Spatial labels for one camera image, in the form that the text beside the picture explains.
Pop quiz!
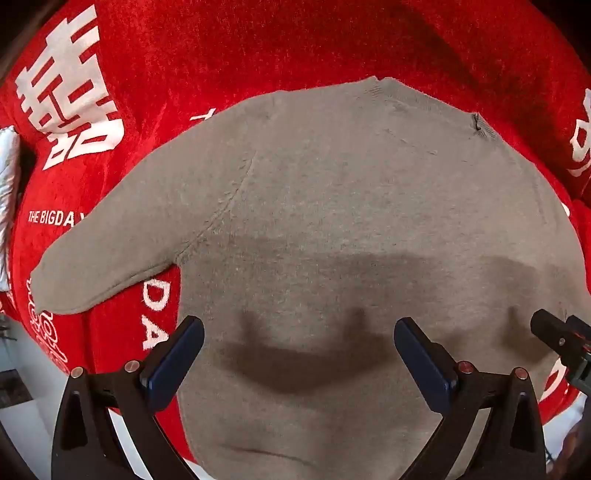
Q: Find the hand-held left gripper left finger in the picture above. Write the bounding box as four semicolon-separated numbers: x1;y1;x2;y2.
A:
51;316;206;480

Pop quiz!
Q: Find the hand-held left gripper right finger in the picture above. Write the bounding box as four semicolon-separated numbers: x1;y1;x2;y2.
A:
394;316;548;480

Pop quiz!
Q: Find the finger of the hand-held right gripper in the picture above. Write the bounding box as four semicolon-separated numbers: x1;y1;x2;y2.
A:
566;315;591;345
530;309;576;365

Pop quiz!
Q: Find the grey knit sweater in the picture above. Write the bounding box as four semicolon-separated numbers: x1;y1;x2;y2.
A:
34;76;591;480

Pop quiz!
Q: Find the person's right forearm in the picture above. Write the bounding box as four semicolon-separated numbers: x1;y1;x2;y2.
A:
551;413;591;480

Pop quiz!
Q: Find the white padded cloth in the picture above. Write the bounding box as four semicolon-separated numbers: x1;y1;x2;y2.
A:
0;127;22;294

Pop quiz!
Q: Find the red printed blanket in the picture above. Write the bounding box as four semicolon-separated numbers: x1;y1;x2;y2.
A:
0;0;591;464

